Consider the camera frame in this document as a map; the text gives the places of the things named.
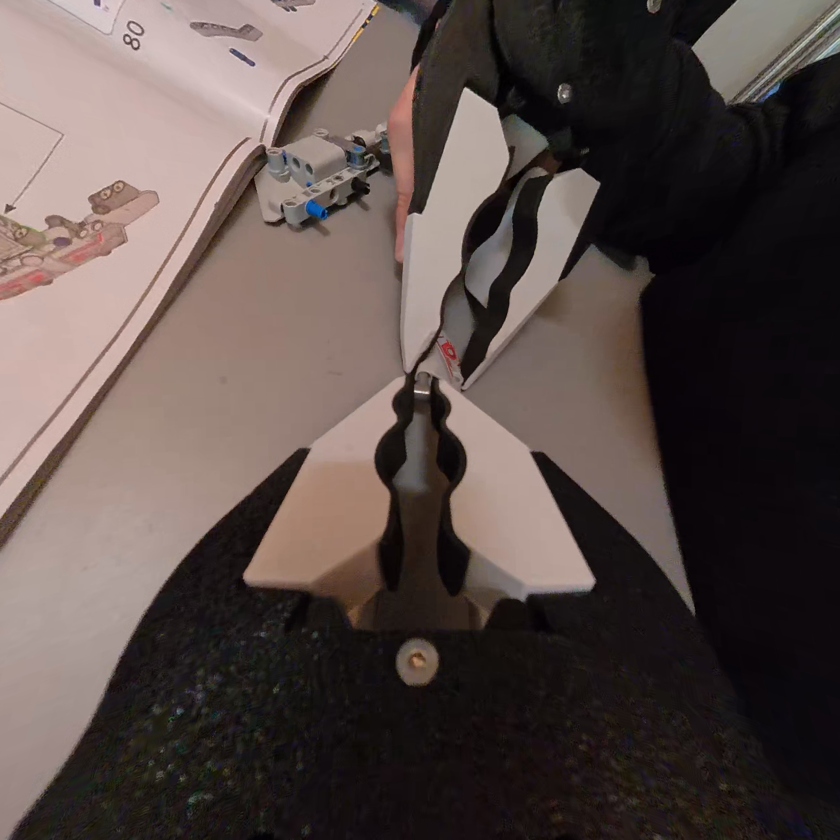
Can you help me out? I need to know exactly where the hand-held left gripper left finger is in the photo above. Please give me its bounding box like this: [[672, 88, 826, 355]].
[[244, 377, 416, 619]]

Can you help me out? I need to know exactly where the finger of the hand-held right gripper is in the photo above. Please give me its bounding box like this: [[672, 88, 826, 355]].
[[400, 88, 514, 376], [459, 168, 602, 392]]

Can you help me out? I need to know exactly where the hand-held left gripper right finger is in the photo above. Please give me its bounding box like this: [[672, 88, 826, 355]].
[[432, 381, 597, 615]]

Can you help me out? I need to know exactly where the small grey brick piece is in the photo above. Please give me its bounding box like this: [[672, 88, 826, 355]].
[[410, 314, 485, 401]]

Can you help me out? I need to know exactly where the person's right forearm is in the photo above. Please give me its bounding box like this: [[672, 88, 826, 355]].
[[577, 46, 840, 811]]

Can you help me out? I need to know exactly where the grey desk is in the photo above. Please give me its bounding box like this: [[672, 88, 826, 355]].
[[0, 5, 697, 838]]

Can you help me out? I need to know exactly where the person's right hand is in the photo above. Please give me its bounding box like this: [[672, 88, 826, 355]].
[[387, 67, 421, 263]]

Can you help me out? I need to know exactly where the small grey brick assembly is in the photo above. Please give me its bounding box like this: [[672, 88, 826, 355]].
[[255, 125, 396, 228]]

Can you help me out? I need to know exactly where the open instruction booklet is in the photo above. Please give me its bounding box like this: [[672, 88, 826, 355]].
[[0, 0, 383, 547]]

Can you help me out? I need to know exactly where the metal rail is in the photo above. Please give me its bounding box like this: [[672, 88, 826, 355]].
[[728, 5, 840, 105]]

